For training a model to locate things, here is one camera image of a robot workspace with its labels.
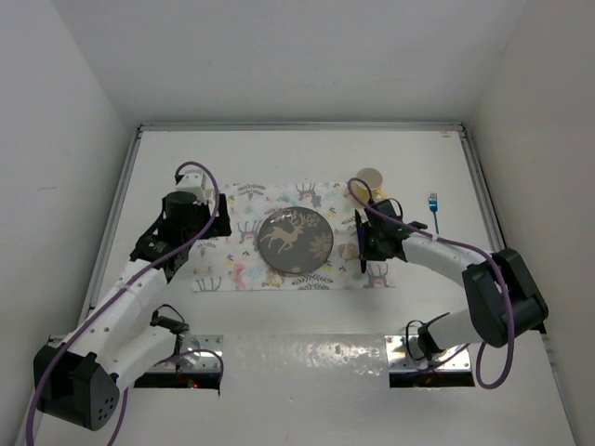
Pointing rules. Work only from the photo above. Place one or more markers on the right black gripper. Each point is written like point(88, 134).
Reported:
point(369, 254)

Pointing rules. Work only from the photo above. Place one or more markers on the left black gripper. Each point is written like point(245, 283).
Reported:
point(218, 227)

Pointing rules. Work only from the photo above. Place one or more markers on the purple plastic knife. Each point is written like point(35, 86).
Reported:
point(361, 245)

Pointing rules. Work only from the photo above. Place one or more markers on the yellow cup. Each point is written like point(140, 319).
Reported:
point(374, 180)

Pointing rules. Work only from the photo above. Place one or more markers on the animal print cloth placemat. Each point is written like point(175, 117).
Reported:
point(234, 263)

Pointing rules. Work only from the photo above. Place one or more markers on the blue plastic fork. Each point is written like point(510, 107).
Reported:
point(433, 207)

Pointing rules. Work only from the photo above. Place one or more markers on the dark reindeer plate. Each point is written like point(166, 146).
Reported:
point(295, 240)

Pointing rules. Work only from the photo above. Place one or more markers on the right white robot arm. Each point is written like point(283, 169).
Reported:
point(502, 296)

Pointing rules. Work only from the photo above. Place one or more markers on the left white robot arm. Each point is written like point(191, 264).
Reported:
point(83, 379)

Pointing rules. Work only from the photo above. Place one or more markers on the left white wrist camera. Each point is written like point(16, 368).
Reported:
point(193, 182)

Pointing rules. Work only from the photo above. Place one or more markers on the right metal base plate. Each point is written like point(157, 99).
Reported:
point(405, 357)

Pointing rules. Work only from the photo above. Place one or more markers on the metal base plate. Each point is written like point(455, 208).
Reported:
point(201, 357)
point(405, 357)

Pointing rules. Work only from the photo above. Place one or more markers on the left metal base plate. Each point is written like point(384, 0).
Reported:
point(201, 357)

